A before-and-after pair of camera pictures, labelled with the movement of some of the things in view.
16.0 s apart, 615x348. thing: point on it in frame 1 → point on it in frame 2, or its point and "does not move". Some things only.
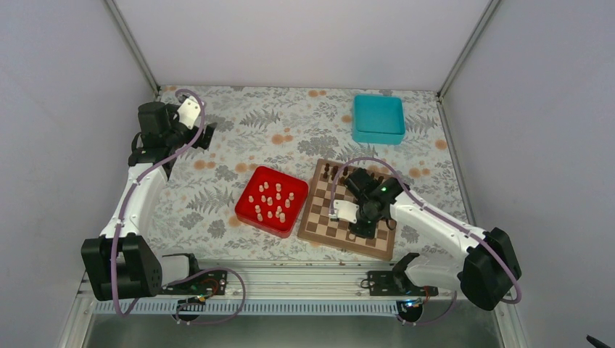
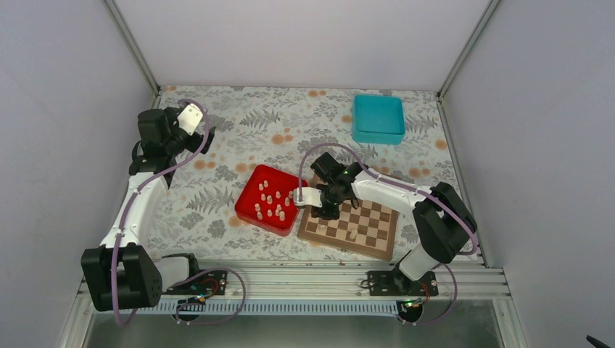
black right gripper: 368,233 → 332,214
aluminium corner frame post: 134,46 does not move
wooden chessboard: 317,225 does not move
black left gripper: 204,142 does not move
